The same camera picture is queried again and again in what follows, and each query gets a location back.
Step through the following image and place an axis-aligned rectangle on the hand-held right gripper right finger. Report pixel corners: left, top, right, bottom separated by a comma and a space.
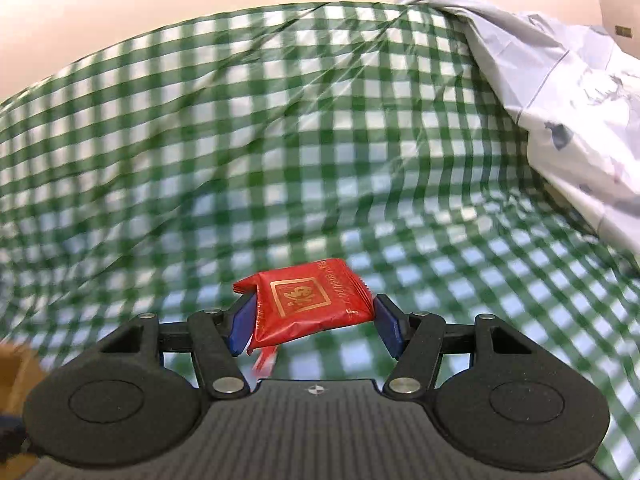
373, 293, 551, 401

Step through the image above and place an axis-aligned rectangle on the white printed cloth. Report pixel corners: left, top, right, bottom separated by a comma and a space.
394, 0, 640, 263

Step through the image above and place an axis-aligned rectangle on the red square snack packet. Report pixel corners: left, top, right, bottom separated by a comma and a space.
232, 258, 377, 376

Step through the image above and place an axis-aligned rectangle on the green checked tablecloth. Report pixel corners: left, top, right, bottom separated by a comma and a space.
0, 2, 640, 480

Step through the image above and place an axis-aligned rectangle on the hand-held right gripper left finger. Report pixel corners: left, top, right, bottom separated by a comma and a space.
95, 295, 258, 401

